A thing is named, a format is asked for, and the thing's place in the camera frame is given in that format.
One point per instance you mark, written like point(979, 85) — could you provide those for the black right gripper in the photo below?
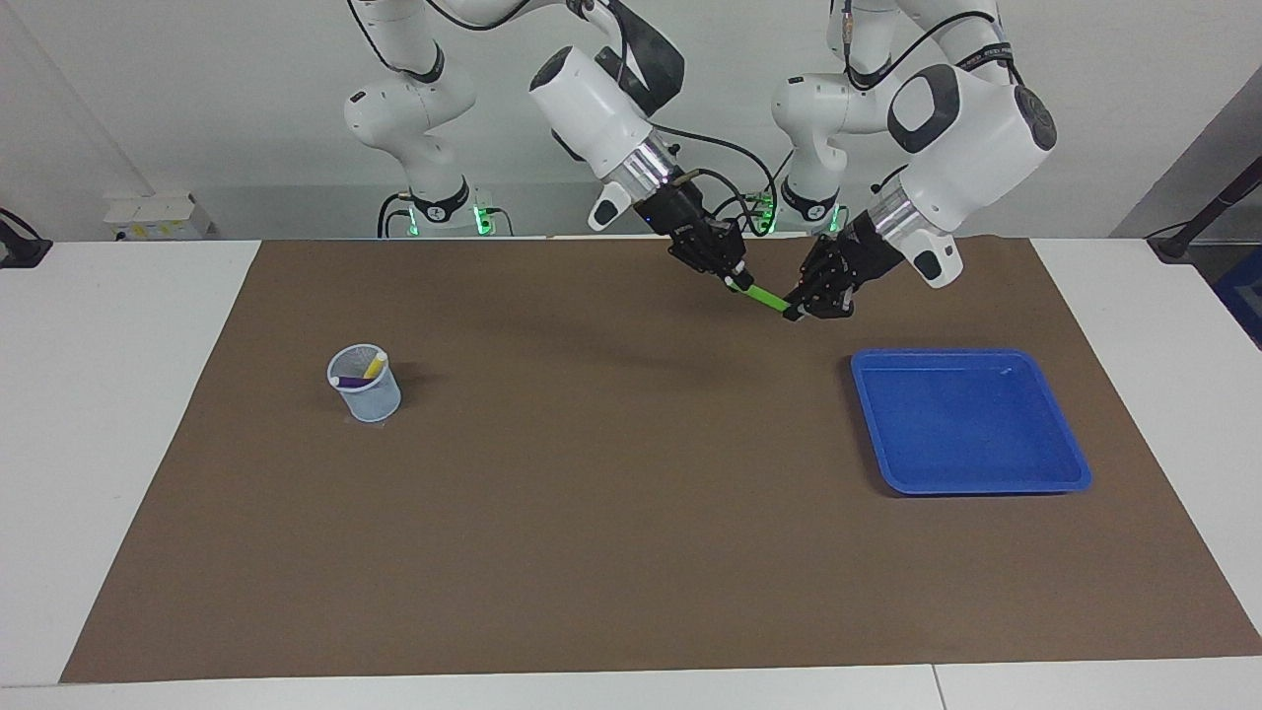
point(695, 232)

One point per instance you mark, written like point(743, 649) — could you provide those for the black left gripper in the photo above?
point(853, 256)

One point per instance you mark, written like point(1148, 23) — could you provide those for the green pen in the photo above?
point(764, 295)

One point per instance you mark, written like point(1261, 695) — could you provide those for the yellow pen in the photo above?
point(376, 365)

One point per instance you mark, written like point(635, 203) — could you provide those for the purple pen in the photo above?
point(350, 382)

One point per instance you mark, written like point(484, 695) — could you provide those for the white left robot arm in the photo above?
point(966, 138)

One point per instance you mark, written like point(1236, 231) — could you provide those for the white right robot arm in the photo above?
point(592, 99)

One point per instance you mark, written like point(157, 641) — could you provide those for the blue plastic tray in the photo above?
point(966, 434)

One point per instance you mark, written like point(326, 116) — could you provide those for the brown table mat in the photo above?
point(631, 513)

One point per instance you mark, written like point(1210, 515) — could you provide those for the light blue mesh cup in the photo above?
point(370, 404)

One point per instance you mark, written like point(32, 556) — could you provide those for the black slanted stand pole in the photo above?
point(1208, 212)

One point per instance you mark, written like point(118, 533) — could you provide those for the blue box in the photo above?
point(1244, 296)

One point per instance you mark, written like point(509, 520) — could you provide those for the white wall socket box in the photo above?
point(158, 215)

